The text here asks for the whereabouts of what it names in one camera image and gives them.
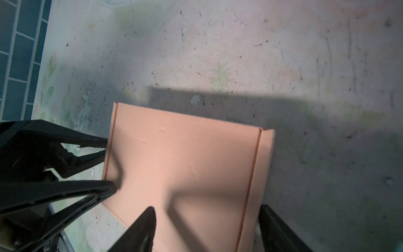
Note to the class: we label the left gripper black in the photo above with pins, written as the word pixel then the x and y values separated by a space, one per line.
pixel 38 210

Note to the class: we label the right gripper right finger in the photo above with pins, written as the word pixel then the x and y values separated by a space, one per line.
pixel 277 236

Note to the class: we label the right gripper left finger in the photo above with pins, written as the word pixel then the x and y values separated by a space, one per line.
pixel 139 236

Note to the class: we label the pink cardboard box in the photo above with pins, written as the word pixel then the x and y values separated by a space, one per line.
pixel 205 178

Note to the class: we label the aluminium mounting rail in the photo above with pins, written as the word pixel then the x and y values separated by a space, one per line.
pixel 60 243

